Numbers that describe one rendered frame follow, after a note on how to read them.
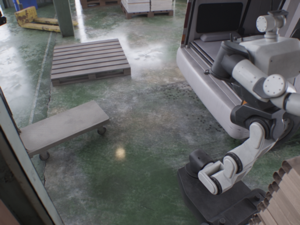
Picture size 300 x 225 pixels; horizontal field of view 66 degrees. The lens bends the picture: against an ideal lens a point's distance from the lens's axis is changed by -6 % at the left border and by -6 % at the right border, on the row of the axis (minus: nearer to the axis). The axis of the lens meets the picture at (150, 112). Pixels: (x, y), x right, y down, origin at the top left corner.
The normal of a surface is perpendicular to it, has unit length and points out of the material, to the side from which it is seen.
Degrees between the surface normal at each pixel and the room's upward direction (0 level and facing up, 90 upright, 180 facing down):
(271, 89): 56
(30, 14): 90
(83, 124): 0
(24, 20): 90
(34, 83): 0
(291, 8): 77
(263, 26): 94
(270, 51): 28
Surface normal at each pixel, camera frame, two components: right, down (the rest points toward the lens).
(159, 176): 0.00, -0.77
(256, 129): -0.87, 0.32
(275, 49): 0.09, -0.40
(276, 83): -0.74, -0.19
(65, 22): 0.27, 0.61
